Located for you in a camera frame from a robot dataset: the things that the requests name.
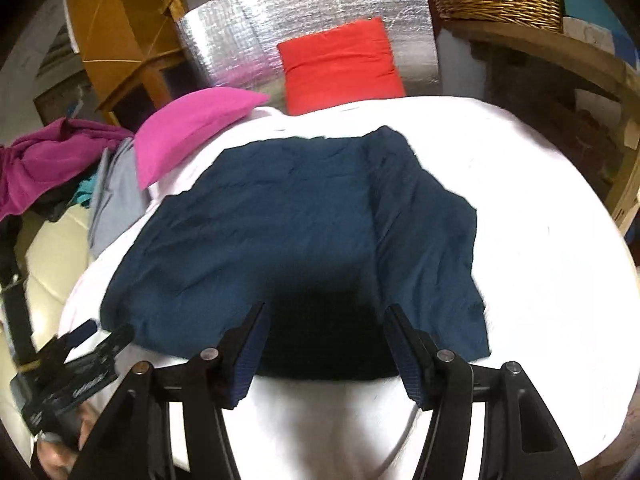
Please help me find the navy padded jacket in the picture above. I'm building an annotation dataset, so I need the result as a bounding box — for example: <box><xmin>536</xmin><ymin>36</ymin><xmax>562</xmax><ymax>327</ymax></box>
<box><xmin>99</xmin><ymin>125</ymin><xmax>491</xmax><ymax>381</ymax></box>

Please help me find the wooden side cabinet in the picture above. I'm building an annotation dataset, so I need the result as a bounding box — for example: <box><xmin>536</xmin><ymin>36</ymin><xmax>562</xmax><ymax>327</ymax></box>
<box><xmin>96</xmin><ymin>54</ymin><xmax>201</xmax><ymax>128</ymax></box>

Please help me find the magenta cloth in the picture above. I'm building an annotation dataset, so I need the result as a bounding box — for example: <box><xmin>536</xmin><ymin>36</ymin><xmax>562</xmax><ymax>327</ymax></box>
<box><xmin>0</xmin><ymin>117</ymin><xmax>135</xmax><ymax>221</ymax></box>

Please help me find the teal cloth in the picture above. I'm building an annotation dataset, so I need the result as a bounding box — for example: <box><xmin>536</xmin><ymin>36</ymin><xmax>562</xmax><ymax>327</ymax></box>
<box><xmin>74</xmin><ymin>177</ymin><xmax>98</xmax><ymax>208</ymax></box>

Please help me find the black cloth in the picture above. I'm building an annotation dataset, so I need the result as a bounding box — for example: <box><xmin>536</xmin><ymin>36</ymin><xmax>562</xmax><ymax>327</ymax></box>
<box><xmin>0</xmin><ymin>202</ymin><xmax>68</xmax><ymax>368</ymax></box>

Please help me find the white pink fleece blanket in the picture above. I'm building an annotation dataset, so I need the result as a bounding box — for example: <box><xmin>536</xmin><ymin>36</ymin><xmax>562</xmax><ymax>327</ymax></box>
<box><xmin>57</xmin><ymin>95</ymin><xmax>638</xmax><ymax>480</ymax></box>

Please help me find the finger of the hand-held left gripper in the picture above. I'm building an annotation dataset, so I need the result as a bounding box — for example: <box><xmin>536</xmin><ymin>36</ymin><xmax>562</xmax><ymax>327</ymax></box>
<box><xmin>92</xmin><ymin>324</ymin><xmax>136</xmax><ymax>361</ymax></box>
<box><xmin>50</xmin><ymin>320</ymin><xmax>97</xmax><ymax>361</ymax></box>

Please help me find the wooden bench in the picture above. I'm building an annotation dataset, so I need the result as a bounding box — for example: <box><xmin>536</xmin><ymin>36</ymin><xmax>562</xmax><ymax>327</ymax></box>
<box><xmin>440</xmin><ymin>15</ymin><xmax>640</xmax><ymax>226</ymax></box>

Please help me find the person's left hand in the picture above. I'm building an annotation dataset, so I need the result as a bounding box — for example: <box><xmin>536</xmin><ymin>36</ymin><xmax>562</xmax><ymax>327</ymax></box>
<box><xmin>37</xmin><ymin>405</ymin><xmax>101</xmax><ymax>480</ymax></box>

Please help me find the orange angular column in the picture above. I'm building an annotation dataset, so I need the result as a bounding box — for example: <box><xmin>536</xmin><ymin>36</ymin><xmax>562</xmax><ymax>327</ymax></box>
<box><xmin>64</xmin><ymin>0</ymin><xmax>188</xmax><ymax>111</ymax></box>

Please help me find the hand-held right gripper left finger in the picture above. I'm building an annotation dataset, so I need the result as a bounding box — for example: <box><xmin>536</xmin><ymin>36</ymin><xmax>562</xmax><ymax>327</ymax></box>
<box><xmin>67</xmin><ymin>301</ymin><xmax>273</xmax><ymax>480</ymax></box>

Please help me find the beige leather sofa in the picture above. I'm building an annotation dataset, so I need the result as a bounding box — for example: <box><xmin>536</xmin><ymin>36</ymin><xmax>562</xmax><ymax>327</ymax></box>
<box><xmin>0</xmin><ymin>205</ymin><xmax>96</xmax><ymax>441</ymax></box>

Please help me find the orange-red pillow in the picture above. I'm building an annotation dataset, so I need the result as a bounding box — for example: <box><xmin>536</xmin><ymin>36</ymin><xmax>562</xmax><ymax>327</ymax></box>
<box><xmin>276</xmin><ymin>16</ymin><xmax>407</xmax><ymax>116</ymax></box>

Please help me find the silver foil insulation board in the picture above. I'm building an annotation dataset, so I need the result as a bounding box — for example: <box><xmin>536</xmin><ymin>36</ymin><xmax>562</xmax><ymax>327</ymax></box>
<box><xmin>174</xmin><ymin>0</ymin><xmax>441</xmax><ymax>106</ymax></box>

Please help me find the magenta pillow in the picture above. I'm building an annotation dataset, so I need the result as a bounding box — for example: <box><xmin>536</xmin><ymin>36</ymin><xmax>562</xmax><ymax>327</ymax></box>
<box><xmin>134</xmin><ymin>87</ymin><xmax>271</xmax><ymax>191</ymax></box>

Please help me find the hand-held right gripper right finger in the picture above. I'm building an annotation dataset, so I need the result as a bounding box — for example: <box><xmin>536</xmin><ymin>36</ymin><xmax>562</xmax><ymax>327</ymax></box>
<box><xmin>384</xmin><ymin>304</ymin><xmax>583</xmax><ymax>480</ymax></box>

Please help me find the grey garment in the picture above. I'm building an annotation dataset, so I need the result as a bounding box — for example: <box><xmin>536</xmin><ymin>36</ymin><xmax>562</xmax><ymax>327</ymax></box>
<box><xmin>89</xmin><ymin>137</ymin><xmax>151</xmax><ymax>258</ymax></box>

